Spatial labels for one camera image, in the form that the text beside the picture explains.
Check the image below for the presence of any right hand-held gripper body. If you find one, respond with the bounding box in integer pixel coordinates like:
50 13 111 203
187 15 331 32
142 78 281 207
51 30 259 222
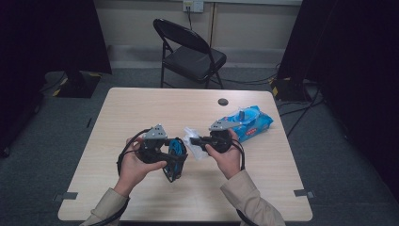
208 121 243 153

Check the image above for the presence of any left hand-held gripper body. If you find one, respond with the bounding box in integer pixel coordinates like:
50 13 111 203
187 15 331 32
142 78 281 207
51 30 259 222
137 124 168 164

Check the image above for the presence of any white wet wipe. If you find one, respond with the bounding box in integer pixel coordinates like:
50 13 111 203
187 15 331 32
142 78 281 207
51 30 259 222
183 126 210 161

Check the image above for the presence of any blue toy car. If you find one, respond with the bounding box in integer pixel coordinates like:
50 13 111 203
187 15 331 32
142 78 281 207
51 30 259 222
162 137 188 184

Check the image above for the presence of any blue wet wipes pack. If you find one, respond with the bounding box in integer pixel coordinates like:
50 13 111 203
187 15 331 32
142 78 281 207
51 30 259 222
219 105 274 144

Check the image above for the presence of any person's right hand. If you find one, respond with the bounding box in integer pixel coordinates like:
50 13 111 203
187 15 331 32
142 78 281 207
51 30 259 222
205 128 242 180

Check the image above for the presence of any person's left hand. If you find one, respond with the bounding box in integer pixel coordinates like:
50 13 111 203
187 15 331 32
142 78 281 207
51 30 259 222
113 137 168 197

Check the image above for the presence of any black folding chair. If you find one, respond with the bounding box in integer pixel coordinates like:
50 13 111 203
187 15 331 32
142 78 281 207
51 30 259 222
152 18 228 89

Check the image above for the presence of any black stand base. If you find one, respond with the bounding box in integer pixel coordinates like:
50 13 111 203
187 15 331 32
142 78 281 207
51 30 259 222
270 76 312 103
56 71 102 99

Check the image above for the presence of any grey tape strip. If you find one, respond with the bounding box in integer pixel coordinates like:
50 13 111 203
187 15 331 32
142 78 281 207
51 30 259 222
53 191 79 202
294 188 314 199

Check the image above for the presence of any black curtain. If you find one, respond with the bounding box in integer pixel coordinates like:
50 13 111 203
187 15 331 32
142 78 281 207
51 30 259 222
277 0 399 202
0 0 113 158

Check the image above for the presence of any right hand-held gripper cable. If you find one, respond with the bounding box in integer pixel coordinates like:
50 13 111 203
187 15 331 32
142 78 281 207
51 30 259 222
231 139 258 226

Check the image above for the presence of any hand-held gripper cable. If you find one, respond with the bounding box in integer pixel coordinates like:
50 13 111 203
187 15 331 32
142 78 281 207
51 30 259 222
231 139 258 226
90 128 153 226

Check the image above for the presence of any left hand-held gripper cable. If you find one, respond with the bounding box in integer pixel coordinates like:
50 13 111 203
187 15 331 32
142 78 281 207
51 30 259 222
90 128 153 226

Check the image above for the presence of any black floor cable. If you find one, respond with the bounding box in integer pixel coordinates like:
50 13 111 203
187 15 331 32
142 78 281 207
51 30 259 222
277 84 326 138
219 62 280 87

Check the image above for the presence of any beige wall conduit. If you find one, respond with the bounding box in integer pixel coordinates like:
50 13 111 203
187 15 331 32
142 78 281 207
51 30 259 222
209 2 218 48

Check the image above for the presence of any white wall socket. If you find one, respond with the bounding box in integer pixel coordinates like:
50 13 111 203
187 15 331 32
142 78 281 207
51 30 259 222
183 0 205 13

